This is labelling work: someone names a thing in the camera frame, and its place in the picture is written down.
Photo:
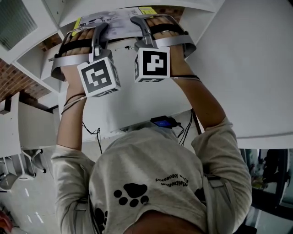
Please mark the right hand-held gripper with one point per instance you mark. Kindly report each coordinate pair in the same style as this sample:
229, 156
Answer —
155, 64

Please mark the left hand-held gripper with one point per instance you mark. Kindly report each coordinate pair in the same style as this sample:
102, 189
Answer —
98, 77

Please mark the grey yellow cover book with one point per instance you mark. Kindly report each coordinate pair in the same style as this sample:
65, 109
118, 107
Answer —
121, 22

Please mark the white shelf unit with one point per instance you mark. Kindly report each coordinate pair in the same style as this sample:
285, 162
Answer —
32, 58

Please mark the person's right forearm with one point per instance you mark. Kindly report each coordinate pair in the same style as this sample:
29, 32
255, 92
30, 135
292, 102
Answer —
201, 102

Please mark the person's left forearm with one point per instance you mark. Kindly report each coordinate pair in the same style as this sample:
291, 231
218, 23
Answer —
71, 118

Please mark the person's right hand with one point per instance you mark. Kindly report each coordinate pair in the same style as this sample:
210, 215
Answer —
160, 21

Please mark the person's left hand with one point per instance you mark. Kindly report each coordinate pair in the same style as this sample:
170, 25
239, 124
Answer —
80, 36

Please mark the black device blue screen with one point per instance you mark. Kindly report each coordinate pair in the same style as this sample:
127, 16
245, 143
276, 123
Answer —
163, 123

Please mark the white side table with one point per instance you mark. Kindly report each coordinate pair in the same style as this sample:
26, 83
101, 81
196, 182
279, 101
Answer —
34, 128

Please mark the person's grey paw-print sweatshirt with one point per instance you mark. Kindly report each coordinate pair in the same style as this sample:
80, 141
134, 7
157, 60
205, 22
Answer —
148, 171

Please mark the white chair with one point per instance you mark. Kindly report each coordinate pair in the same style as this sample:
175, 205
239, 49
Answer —
13, 173

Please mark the person's neck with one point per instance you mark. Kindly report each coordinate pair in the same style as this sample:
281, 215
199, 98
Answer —
164, 224

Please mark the black framed glass partition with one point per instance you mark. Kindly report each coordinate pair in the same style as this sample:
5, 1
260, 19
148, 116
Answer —
274, 178

